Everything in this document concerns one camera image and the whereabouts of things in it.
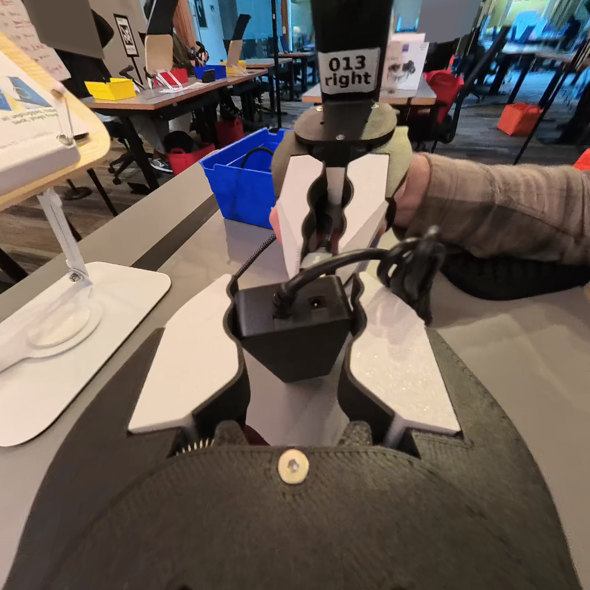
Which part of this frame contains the tan board on stand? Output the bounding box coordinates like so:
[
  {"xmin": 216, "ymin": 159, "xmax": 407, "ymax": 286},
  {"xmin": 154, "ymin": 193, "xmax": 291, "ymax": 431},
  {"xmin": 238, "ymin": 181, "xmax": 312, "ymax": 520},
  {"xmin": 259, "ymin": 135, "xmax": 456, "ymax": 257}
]
[
  {"xmin": 225, "ymin": 14, "xmax": 252, "ymax": 74},
  {"xmin": 144, "ymin": 0, "xmax": 183, "ymax": 93}
]

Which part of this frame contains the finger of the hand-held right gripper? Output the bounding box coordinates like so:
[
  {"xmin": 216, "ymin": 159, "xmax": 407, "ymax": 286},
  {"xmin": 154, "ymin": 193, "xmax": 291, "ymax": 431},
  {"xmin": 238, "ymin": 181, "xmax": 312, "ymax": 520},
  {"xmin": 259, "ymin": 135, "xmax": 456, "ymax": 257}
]
[
  {"xmin": 338, "ymin": 153, "xmax": 391, "ymax": 266},
  {"xmin": 276, "ymin": 154, "xmax": 324, "ymax": 279}
]

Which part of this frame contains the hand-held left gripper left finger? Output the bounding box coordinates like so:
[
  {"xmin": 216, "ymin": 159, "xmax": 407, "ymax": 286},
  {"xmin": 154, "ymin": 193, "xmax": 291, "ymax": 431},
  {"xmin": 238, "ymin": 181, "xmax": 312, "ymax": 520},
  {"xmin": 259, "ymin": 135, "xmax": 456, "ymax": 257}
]
[{"xmin": 128, "ymin": 274, "xmax": 252, "ymax": 436}]

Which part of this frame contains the white book stand wooden board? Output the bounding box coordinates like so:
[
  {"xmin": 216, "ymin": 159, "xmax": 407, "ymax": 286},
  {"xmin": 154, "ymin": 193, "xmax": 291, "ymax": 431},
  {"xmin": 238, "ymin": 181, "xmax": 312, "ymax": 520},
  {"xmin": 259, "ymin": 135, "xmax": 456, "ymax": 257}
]
[{"xmin": 0, "ymin": 32, "xmax": 172, "ymax": 448}]

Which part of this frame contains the black multiport hub cable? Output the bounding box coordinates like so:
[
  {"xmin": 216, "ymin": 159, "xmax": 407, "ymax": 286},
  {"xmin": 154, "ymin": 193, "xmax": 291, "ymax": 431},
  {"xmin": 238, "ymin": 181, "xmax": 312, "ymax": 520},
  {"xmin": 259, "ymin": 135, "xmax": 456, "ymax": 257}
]
[{"xmin": 273, "ymin": 226, "xmax": 449, "ymax": 325}]

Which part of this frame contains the black braided usb cable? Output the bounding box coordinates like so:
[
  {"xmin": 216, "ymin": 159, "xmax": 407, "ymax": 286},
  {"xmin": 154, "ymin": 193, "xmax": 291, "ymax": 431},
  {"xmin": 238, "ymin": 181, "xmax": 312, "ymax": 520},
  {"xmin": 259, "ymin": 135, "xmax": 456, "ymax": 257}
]
[{"xmin": 232, "ymin": 207, "xmax": 337, "ymax": 283}]

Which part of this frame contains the printed instruction sheet pad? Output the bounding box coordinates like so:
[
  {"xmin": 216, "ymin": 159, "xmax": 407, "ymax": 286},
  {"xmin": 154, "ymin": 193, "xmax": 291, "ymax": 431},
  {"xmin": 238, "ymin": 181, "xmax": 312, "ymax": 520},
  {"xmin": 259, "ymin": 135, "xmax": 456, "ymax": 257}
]
[{"xmin": 0, "ymin": 51, "xmax": 88, "ymax": 194}]

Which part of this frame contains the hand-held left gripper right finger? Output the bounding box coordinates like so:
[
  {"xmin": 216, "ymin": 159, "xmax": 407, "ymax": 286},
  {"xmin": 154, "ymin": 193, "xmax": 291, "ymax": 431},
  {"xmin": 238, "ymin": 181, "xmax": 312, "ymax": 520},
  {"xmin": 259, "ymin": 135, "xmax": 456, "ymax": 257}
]
[{"xmin": 338, "ymin": 271, "xmax": 463, "ymax": 447}]

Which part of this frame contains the person's right hand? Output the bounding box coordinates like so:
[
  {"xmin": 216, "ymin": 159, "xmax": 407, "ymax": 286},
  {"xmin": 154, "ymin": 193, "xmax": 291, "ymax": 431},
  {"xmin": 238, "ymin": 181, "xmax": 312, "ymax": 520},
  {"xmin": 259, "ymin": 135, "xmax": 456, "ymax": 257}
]
[{"xmin": 391, "ymin": 153, "xmax": 431, "ymax": 231}]

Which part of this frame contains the printed marker tag sign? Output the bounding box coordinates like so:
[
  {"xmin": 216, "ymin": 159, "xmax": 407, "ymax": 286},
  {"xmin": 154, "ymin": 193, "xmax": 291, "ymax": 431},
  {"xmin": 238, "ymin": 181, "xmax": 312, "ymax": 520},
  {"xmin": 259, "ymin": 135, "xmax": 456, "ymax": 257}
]
[{"xmin": 114, "ymin": 14, "xmax": 139, "ymax": 58}]

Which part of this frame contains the person's right forearm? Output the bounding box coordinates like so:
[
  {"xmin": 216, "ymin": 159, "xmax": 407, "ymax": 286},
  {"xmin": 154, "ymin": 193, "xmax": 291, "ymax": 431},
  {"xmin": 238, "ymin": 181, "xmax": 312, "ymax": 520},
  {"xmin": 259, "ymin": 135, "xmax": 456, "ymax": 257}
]
[{"xmin": 408, "ymin": 152, "xmax": 590, "ymax": 267}]

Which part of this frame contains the red fabric bin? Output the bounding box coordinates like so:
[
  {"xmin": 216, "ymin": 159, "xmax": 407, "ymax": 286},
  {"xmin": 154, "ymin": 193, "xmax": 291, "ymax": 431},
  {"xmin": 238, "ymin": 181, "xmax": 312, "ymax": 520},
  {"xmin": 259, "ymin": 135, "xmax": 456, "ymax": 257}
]
[
  {"xmin": 167, "ymin": 143, "xmax": 216, "ymax": 176},
  {"xmin": 216, "ymin": 119, "xmax": 245, "ymax": 148}
]

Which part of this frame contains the orange fabric bin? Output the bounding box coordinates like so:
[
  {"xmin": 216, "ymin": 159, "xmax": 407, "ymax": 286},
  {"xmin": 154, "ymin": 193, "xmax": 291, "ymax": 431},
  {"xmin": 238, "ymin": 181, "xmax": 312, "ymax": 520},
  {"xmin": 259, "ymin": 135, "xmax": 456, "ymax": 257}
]
[{"xmin": 497, "ymin": 102, "xmax": 544, "ymax": 136}]

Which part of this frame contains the red office chair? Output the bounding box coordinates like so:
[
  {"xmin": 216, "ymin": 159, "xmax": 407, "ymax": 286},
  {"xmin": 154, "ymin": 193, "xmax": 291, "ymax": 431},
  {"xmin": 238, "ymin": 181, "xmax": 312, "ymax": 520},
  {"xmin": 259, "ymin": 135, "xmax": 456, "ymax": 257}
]
[{"xmin": 422, "ymin": 69, "xmax": 466, "ymax": 153}]

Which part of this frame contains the red parts bin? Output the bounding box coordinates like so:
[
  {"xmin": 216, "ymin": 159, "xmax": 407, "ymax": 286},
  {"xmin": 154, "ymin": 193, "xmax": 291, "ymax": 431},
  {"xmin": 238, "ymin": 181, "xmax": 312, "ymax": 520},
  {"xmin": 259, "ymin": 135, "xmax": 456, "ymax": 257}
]
[{"xmin": 154, "ymin": 68, "xmax": 190, "ymax": 89}]

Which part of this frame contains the blue plastic bin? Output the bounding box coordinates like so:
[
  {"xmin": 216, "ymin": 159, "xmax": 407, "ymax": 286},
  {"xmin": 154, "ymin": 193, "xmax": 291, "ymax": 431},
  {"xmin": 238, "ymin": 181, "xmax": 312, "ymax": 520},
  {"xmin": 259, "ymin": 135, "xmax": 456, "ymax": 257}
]
[{"xmin": 199, "ymin": 128, "xmax": 293, "ymax": 230}]

